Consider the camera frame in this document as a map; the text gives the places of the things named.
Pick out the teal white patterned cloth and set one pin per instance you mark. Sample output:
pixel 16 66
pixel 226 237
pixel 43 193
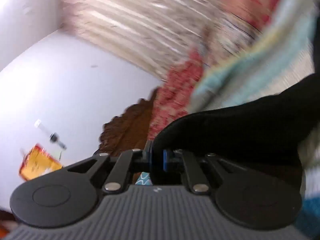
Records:
pixel 143 178

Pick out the teal bed sheet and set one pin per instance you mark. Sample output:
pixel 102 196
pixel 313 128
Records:
pixel 311 217

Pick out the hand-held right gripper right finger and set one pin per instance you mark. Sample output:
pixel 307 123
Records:
pixel 165 160

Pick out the wall light fixture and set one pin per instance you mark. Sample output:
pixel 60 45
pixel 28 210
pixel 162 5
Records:
pixel 53 137

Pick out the orange yellow box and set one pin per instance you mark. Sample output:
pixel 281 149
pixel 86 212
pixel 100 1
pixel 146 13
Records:
pixel 40 166

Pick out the light blue striped blanket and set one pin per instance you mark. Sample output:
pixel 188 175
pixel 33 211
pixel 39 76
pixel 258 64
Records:
pixel 255 62

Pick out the red floral cloth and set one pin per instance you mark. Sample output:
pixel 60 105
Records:
pixel 175 95

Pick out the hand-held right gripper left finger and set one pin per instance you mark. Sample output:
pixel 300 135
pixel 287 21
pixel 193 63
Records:
pixel 149 153

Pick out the carved wooden headboard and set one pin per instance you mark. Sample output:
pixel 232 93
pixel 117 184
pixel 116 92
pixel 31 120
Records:
pixel 130 130

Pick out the black pants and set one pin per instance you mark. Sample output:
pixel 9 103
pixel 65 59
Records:
pixel 237 130

